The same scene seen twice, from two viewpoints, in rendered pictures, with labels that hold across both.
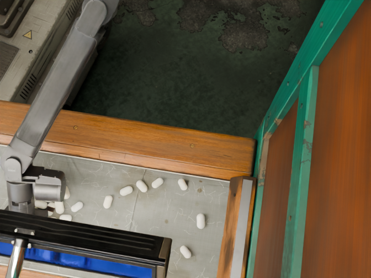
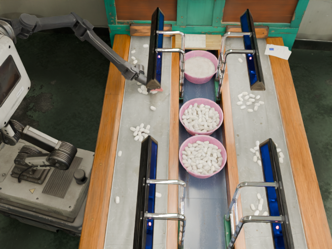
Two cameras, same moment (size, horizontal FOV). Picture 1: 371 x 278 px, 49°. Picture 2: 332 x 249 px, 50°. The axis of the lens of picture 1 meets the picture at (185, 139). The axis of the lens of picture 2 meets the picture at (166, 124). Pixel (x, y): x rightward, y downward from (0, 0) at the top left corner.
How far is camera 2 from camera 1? 2.08 m
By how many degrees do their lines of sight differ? 42
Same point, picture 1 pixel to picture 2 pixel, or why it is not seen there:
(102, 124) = (111, 74)
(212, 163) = (124, 43)
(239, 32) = (41, 104)
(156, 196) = (138, 59)
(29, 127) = (120, 59)
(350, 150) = not seen: outside the picture
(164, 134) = not seen: hidden behind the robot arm
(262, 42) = (48, 94)
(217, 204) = (139, 43)
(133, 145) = not seen: hidden behind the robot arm
